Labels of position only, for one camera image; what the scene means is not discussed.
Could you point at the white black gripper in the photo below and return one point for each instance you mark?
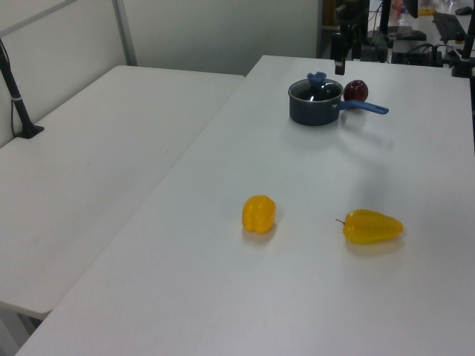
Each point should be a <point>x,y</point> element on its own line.
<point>352,11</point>

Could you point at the glass lid with blue knob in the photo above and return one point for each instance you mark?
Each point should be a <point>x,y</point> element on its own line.
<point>315,89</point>

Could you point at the black electronics box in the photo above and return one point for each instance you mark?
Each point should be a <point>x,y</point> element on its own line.
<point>415,53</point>

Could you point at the dark blue saucepan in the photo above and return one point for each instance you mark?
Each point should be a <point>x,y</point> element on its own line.
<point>313,111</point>

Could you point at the black keyboard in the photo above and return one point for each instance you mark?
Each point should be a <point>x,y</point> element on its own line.
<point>449,26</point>

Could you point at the black clamp stand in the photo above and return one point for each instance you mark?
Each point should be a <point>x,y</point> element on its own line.
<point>464,55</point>

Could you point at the yellow starfruit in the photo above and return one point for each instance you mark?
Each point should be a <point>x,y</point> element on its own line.
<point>371,231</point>

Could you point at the yellow bell pepper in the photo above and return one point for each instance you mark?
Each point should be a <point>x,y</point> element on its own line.
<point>259,219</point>

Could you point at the white side table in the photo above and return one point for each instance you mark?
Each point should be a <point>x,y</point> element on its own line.
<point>92,167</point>

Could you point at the grey partition frame post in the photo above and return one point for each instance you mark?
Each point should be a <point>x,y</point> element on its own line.
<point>125,33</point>

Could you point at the black camera pole with base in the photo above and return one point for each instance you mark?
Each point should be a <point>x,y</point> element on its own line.
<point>16,100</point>

